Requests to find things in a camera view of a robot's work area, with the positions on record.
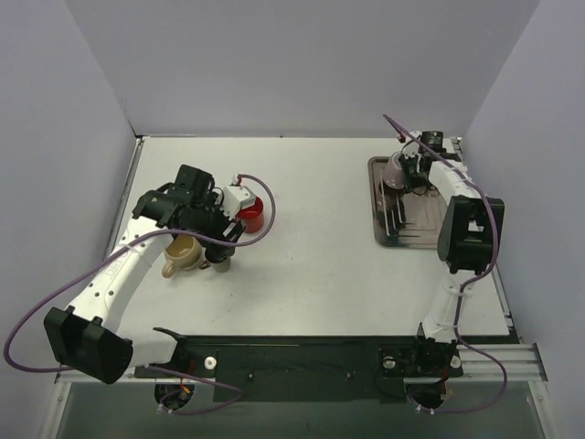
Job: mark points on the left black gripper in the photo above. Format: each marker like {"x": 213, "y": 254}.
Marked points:
{"x": 220, "y": 250}

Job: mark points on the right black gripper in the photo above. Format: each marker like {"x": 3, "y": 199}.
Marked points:
{"x": 409, "y": 166}

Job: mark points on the purple mug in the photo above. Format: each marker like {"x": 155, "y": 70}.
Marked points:
{"x": 393, "y": 175}

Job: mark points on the beige round mug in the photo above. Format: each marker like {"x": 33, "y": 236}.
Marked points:
{"x": 184, "y": 253}

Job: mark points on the small brown cup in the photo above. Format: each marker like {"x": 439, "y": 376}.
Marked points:
{"x": 220, "y": 267}

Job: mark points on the red mug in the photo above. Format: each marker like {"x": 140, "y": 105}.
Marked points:
{"x": 253, "y": 216}

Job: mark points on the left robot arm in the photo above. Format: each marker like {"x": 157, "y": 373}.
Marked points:
{"x": 84, "y": 336}

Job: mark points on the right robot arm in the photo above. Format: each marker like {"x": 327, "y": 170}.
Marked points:
{"x": 470, "y": 234}

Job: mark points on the metal tray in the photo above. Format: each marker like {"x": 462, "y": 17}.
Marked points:
{"x": 403, "y": 219}

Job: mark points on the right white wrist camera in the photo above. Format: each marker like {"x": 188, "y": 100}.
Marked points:
{"x": 409, "y": 150}

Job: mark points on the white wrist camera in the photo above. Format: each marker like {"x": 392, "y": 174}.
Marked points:
{"x": 235, "y": 199}
{"x": 409, "y": 150}

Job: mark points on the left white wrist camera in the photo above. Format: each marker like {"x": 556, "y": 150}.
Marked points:
{"x": 235, "y": 199}

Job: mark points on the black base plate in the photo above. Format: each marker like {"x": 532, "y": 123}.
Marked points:
{"x": 318, "y": 368}

